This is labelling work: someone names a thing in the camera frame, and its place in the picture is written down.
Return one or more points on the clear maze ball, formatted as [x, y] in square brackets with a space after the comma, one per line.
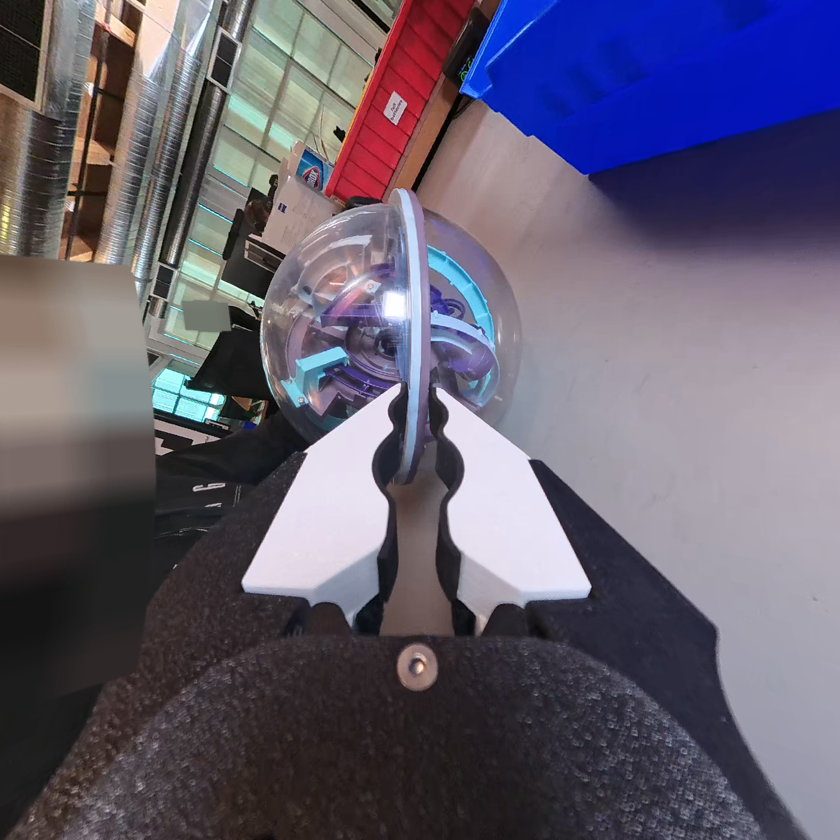
[341, 315]

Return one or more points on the printed marker tag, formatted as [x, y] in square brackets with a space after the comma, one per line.
[177, 436]

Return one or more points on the white carton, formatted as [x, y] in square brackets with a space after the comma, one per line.
[295, 210]

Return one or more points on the black electronic device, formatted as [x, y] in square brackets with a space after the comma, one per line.
[463, 46]

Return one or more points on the blue plastic bin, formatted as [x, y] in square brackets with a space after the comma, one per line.
[656, 79]

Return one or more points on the white wipes tub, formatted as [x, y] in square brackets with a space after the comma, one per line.
[312, 172]

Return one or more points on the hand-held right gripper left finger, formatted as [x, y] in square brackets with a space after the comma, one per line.
[321, 525]

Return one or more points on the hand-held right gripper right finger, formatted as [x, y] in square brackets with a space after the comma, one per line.
[512, 525]

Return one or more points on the red plastic bin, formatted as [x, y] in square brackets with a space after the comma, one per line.
[374, 151]

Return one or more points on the silver air duct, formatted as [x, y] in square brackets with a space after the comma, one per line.
[157, 131]
[39, 197]

